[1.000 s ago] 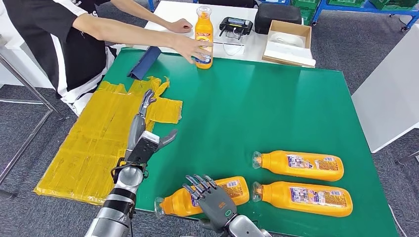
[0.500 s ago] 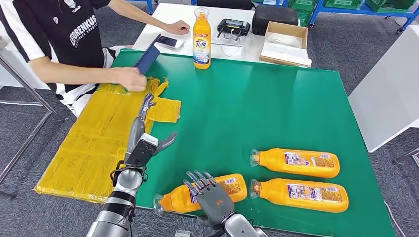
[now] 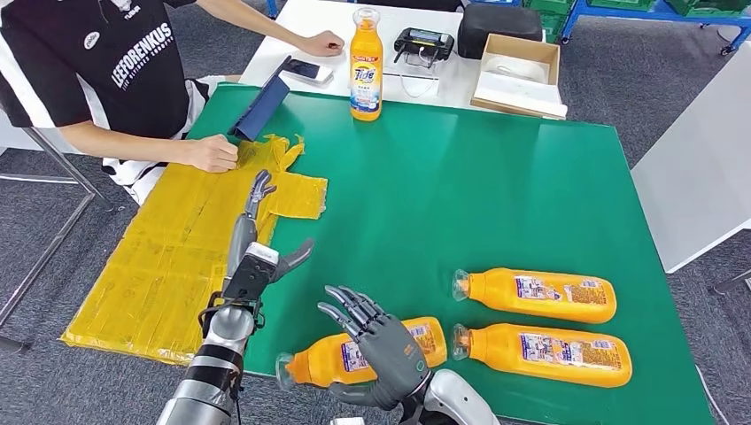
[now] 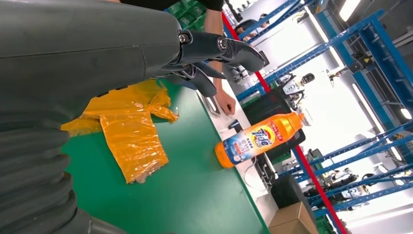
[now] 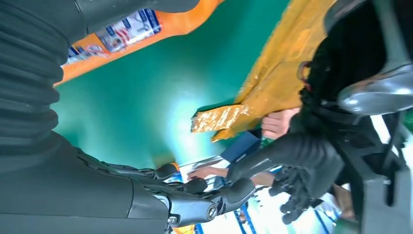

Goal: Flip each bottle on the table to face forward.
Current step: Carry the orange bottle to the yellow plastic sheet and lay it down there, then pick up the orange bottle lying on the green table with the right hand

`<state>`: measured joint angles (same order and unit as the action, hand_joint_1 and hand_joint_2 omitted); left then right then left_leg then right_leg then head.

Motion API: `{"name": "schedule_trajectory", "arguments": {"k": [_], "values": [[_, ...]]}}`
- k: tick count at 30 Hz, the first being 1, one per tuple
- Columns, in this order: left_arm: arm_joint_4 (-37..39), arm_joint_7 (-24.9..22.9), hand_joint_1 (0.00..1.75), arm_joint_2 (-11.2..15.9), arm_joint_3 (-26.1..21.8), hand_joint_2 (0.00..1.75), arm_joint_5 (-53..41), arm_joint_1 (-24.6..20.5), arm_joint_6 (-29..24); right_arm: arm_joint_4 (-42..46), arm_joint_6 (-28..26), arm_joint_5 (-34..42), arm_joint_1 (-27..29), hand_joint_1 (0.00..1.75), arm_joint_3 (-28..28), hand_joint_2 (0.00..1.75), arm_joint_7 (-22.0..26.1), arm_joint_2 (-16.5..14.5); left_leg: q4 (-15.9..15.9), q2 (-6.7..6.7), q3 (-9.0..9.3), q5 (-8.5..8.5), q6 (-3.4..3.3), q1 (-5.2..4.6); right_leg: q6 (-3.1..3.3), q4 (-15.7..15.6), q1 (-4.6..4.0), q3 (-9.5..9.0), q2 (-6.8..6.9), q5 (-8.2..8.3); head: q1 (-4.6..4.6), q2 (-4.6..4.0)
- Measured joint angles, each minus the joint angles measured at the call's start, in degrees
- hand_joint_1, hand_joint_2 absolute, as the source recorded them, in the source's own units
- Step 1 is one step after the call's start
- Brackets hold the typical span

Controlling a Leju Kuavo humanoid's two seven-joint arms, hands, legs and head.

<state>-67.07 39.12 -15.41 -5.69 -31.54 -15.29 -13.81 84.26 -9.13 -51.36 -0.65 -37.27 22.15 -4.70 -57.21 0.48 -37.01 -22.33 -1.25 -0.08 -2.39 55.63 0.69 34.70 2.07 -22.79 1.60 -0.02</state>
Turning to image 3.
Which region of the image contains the green plastic crate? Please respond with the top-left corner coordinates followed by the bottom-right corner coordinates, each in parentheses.
top-left (522, 0), bottom-right (579, 45)
top-left (665, 0), bottom-right (751, 19)
top-left (586, 0), bottom-right (657, 13)

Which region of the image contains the blue tablet case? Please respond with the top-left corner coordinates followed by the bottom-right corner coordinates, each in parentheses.
top-left (228, 55), bottom-right (293, 143)

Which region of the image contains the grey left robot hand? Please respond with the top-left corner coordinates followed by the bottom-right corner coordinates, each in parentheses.
top-left (225, 170), bottom-right (316, 286)

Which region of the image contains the white cable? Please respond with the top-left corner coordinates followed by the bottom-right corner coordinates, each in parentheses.
top-left (400, 51), bottom-right (441, 100)

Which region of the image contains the black table foot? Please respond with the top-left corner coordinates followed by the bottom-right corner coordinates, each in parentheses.
top-left (709, 272), bottom-right (751, 298)

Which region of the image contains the white-cased smartphone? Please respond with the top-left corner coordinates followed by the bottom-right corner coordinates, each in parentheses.
top-left (281, 58), bottom-right (335, 86)

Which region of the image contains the person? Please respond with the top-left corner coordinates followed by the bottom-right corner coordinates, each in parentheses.
top-left (0, 0), bottom-right (236, 206)

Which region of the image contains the orange detergent bottle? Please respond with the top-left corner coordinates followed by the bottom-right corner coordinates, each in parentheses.
top-left (452, 322), bottom-right (633, 390)
top-left (350, 6), bottom-right (385, 123)
top-left (275, 316), bottom-right (449, 391)
top-left (452, 267), bottom-right (618, 326)

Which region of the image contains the black carry case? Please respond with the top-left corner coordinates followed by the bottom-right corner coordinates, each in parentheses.
top-left (456, 4), bottom-right (544, 61)

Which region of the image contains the black remote controller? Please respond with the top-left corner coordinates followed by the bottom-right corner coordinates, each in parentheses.
top-left (392, 27), bottom-right (456, 70)

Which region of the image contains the yellow taped cardboard sheet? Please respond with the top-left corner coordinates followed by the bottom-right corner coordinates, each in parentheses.
top-left (60, 135), bottom-right (329, 366)

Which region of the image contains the person's left hand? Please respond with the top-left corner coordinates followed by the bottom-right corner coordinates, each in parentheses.
top-left (298, 30), bottom-right (346, 58)

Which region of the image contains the blue metal rack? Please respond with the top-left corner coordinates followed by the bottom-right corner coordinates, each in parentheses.
top-left (560, 0), bottom-right (751, 57)

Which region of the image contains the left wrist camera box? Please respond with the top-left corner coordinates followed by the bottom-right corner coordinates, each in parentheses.
top-left (221, 243), bottom-right (281, 306)

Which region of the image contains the white oval pad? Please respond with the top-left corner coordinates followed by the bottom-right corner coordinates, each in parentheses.
top-left (486, 55), bottom-right (550, 83)

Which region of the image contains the grey metal frame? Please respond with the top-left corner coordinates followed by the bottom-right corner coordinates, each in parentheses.
top-left (0, 126), bottom-right (115, 356)

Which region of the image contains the white table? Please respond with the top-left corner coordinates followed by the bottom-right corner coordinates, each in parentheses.
top-left (239, 0), bottom-right (569, 121)
top-left (631, 43), bottom-right (751, 275)

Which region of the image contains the white foam sheet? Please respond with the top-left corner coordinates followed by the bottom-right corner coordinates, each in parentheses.
top-left (474, 73), bottom-right (569, 119)

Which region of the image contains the person's right hand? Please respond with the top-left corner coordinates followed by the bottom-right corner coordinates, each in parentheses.
top-left (182, 133), bottom-right (240, 174)

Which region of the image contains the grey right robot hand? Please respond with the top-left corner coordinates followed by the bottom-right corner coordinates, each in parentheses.
top-left (316, 284), bottom-right (434, 413)

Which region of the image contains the open cardboard box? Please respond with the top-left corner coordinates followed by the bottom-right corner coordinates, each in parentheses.
top-left (468, 33), bottom-right (569, 121)

